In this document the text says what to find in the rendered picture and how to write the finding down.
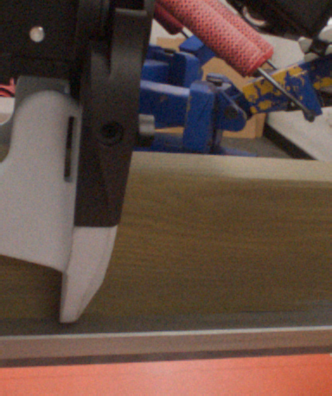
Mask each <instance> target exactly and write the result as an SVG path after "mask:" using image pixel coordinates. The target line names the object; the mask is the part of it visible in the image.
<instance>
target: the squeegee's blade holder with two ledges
mask: <svg viewBox="0 0 332 396"><path fill-rule="evenodd" d="M322 345H332V311H295V312H258V313H220V314H183V315H144V316H79V317H78V319H77V320H76V321H74V322H71V323H60V318H59V317H33V318H0V359H21V358H42V357H63V356H86V355H107V354H150V353H171V352H194V351H215V350H236V349H259V348H301V347H304V346H322Z"/></svg>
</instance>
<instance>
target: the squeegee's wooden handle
mask: <svg viewBox="0 0 332 396"><path fill-rule="evenodd" d="M61 286H62V272H61V271H58V270H56V269H54V268H51V267H48V266H45V265H38V264H35V263H31V262H28V261H27V260H24V259H18V258H14V257H11V256H6V255H2V254H0V318H33V317H60V308H61ZM295 311H332V162H324V161H306V160H289V159H271V158H270V157H253V156H219V155H201V154H183V153H165V152H147V151H133V152H132V158H131V167H130V172H129V177H128V182H127V186H126V192H125V197H124V205H123V211H122V215H121V220H120V224H117V230H116V234H115V239H114V243H113V247H112V253H111V257H110V260H109V263H108V266H107V268H106V271H105V276H104V279H103V282H102V284H101V285H100V287H99V288H98V289H97V292H96V293H95V295H94V296H93V298H92V300H91V301H90V302H89V304H88V305H87V306H86V308H85V309H84V311H83V312H82V314H81V315H80V316H144V315H183V314H220V313H258V312H295Z"/></svg>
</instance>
